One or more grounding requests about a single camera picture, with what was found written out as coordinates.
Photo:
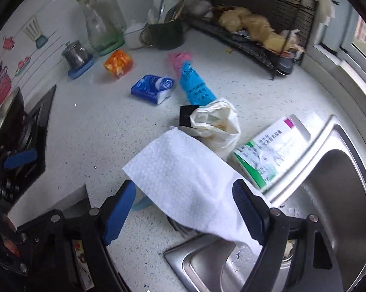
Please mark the small black box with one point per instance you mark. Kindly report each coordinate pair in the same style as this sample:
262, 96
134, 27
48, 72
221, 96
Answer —
186, 115

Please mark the garlic bulbs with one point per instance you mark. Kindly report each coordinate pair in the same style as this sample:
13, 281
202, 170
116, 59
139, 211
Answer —
198, 4

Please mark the window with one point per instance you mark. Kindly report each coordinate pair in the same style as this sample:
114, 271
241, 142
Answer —
347, 36

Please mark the black gas stove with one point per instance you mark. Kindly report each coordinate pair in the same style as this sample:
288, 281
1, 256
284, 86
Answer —
41, 146

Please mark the pair of cream latex gloves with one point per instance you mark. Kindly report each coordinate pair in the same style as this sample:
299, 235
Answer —
219, 133

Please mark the steel teapot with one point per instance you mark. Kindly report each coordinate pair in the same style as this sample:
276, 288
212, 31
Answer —
75, 54

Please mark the green coaster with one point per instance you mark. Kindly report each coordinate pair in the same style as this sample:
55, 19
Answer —
110, 48

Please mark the orange snack packet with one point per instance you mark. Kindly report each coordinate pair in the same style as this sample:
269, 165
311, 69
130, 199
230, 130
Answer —
117, 62

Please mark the white paper towel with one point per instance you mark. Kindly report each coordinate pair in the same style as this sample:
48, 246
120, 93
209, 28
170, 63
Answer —
186, 182

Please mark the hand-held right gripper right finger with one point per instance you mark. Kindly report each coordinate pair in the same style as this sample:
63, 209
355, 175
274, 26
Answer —
246, 216

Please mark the blue snack packet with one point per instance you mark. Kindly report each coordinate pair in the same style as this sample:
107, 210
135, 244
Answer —
149, 88

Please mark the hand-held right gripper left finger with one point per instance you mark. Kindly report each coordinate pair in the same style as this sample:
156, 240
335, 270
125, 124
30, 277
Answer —
119, 213

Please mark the green and white medicine box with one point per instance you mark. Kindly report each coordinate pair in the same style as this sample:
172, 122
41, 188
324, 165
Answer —
271, 152

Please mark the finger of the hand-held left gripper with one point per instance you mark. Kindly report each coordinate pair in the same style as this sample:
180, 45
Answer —
20, 158

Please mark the glass carafe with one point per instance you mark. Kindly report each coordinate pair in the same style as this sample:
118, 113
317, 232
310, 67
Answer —
98, 27

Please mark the blue coaster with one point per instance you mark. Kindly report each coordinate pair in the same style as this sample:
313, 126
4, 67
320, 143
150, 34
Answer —
79, 71

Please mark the pink and blue plastic packet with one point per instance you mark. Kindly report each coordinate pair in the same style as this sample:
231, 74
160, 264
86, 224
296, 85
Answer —
195, 85

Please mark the kitchen wall sticker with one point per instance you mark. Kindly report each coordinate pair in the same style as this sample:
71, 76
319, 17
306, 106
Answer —
0, 88

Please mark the dark green mug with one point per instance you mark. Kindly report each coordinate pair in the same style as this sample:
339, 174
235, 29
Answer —
166, 35

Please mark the steel sink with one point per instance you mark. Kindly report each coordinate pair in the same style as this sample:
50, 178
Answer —
332, 188

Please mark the black frying pan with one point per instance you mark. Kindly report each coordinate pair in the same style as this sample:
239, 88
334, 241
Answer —
13, 118

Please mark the white lidded pot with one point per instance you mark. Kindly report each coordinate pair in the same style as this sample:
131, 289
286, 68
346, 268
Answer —
134, 36

